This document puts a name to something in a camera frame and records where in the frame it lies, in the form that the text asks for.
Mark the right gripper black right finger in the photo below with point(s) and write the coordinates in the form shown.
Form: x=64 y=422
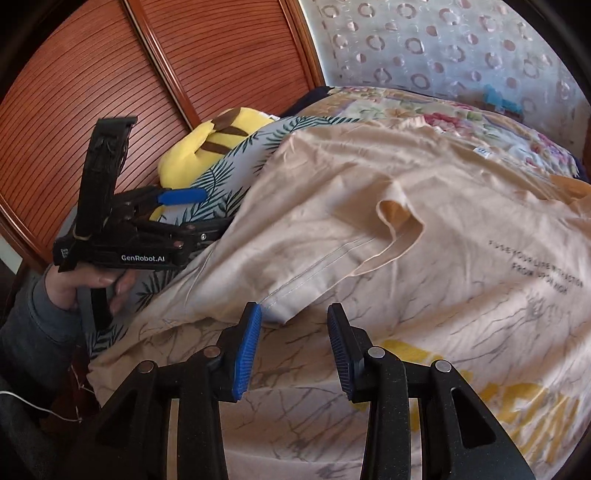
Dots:
x=349 y=347

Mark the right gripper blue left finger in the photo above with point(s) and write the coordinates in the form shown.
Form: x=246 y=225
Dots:
x=238 y=345

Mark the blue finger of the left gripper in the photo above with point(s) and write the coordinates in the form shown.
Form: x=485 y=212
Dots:
x=181 y=196

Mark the beige printed t-shirt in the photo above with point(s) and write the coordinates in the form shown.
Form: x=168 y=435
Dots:
x=438 y=248

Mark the person's left forearm grey sleeve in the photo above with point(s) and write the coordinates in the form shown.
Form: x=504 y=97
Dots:
x=38 y=341

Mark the person's left hand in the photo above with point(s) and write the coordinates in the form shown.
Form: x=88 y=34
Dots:
x=87 y=286

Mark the yellow Pikachu plush toy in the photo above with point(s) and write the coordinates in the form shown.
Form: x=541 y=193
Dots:
x=219 y=157

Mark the wooden louvered wardrobe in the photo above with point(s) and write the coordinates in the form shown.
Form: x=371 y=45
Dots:
x=170 y=64

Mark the floral quilt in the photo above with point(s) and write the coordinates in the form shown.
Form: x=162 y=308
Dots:
x=480 y=127

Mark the blue toy on box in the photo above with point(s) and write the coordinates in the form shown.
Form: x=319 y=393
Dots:
x=494 y=101

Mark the circle pattern sheer curtain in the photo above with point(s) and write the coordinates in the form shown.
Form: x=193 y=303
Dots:
x=450 y=49

